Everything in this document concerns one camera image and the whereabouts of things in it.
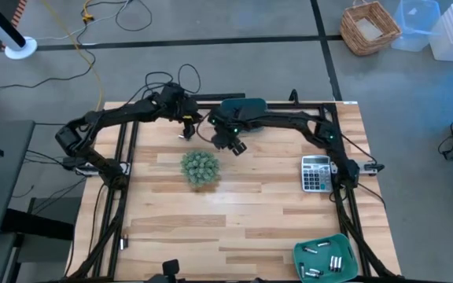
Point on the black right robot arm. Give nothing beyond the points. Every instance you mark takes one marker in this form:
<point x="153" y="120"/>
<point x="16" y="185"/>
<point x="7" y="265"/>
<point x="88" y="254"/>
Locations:
<point x="301" y="122"/>

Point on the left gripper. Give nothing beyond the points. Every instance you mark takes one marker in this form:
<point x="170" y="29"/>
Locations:
<point x="179" y="102"/>

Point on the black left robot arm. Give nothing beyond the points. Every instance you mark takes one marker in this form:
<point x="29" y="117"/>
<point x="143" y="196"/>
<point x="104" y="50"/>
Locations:
<point x="112" y="116"/>

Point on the pole stand with round base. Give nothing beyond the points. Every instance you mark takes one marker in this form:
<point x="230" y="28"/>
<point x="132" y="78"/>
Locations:
<point x="21" y="48"/>

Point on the black boxy object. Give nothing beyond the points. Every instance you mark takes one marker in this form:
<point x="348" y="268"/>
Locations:
<point x="170" y="267"/>

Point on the wicker basket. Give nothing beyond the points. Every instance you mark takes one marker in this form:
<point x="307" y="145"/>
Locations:
<point x="384" y="39"/>

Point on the clear plastic tub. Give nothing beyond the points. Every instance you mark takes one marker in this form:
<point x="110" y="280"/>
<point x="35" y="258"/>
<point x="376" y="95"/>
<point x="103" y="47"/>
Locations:
<point x="415" y="23"/>

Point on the grey desk calculator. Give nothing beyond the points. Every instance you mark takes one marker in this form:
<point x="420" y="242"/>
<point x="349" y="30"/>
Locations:
<point x="316" y="175"/>

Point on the black desk foot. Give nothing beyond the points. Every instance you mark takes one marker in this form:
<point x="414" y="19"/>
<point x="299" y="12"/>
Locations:
<point x="37" y="226"/>

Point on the black curved frame bracket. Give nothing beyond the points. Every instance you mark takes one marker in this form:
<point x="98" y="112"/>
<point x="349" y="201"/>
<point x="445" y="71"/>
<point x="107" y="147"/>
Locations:
<point x="294" y="97"/>

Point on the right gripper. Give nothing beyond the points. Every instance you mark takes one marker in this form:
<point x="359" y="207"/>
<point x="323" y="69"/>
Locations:
<point x="226" y="126"/>

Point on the light green plastic bin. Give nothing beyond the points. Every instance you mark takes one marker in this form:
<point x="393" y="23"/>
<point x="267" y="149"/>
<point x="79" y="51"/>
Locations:
<point x="325" y="257"/>

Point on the green succulent in grey pot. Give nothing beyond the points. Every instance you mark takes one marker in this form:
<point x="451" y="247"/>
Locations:
<point x="199" y="167"/>

